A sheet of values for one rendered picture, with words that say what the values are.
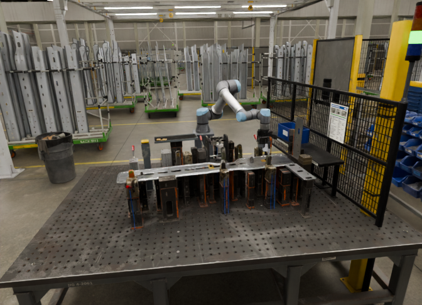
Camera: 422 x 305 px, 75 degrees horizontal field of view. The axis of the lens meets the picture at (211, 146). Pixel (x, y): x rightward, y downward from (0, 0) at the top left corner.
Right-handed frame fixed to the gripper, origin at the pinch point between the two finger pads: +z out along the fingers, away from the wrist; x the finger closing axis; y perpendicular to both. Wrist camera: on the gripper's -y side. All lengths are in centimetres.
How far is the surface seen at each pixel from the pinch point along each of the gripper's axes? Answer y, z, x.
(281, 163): -8.8, 7.5, 9.0
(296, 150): -26.7, 1.2, 0.6
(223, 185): 42.0, 13.2, 21.9
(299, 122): -26.9, -23.2, 1.8
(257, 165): 11.2, 7.3, 8.5
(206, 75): -96, -3, -688
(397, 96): -63, -48, 53
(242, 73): -216, -2, -691
